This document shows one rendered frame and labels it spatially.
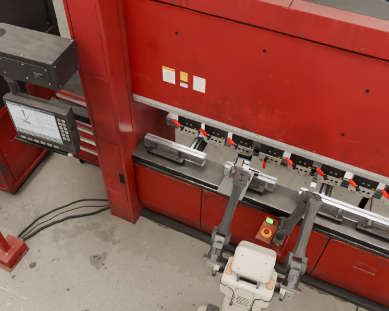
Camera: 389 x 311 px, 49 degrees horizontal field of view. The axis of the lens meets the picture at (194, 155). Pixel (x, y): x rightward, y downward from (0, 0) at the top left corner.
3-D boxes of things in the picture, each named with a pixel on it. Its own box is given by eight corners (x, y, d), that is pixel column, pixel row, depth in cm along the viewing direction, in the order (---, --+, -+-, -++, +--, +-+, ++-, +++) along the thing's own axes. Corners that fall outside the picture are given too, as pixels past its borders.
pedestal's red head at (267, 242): (252, 245, 302) (256, 232, 288) (262, 229, 311) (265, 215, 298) (279, 258, 296) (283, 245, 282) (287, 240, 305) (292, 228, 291)
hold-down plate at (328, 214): (297, 208, 298) (299, 205, 295) (300, 202, 301) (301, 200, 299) (341, 224, 290) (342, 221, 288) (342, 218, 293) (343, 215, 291)
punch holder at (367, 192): (346, 190, 271) (354, 174, 259) (349, 181, 276) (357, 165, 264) (370, 199, 267) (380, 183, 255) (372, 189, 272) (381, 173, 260)
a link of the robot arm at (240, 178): (233, 173, 224) (250, 178, 224) (233, 165, 237) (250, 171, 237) (209, 245, 237) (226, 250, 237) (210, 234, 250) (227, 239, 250)
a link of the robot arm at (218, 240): (211, 249, 235) (220, 252, 234) (217, 231, 235) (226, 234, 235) (211, 246, 244) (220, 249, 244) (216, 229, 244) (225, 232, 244)
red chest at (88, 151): (74, 165, 432) (52, 89, 357) (102, 133, 463) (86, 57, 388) (117, 182, 419) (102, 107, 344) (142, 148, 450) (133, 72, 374)
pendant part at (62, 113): (18, 137, 287) (1, 97, 260) (28, 126, 294) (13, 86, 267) (77, 155, 277) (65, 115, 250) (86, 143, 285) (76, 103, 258)
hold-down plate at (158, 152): (147, 152, 329) (146, 150, 327) (150, 147, 333) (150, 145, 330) (181, 165, 321) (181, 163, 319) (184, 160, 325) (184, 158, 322)
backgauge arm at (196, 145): (185, 161, 341) (185, 150, 331) (215, 113, 380) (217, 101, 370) (194, 165, 339) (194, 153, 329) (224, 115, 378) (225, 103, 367)
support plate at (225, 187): (216, 191, 292) (217, 190, 291) (230, 165, 307) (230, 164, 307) (241, 201, 287) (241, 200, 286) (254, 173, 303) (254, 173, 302)
